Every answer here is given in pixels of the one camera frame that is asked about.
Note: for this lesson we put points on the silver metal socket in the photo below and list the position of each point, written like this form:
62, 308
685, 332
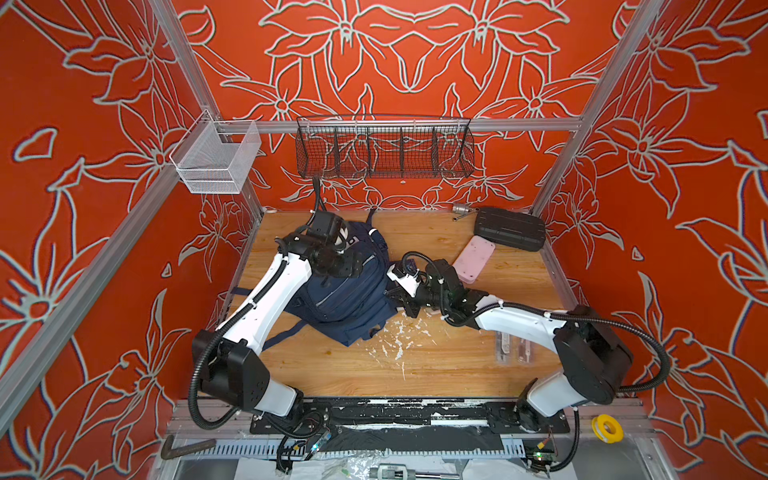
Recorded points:
462, 210

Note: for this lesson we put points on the white wire wall basket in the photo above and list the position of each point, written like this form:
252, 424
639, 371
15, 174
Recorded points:
215, 156

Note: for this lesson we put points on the navy blue backpack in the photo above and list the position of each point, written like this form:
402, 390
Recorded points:
347, 310

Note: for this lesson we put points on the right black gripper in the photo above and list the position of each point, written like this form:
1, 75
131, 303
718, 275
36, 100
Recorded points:
405, 297

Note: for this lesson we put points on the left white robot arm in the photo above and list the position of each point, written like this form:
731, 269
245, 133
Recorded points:
229, 375

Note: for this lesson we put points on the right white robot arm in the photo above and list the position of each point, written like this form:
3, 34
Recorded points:
594, 360

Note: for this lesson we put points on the pink pencil case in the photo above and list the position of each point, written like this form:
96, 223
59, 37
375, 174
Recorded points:
473, 258

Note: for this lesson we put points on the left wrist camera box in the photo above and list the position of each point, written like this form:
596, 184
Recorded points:
329, 228

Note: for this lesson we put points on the black hard plastic case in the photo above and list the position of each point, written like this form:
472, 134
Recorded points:
512, 229

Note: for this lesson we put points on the yellow tape roll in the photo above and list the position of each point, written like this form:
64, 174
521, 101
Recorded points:
607, 429

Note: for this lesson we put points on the rusty metal bracket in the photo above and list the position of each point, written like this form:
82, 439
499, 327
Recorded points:
170, 451

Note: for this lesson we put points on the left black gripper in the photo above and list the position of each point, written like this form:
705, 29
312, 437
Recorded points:
352, 263

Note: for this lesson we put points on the black wire wall basket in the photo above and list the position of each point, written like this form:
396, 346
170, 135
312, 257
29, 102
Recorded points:
385, 146

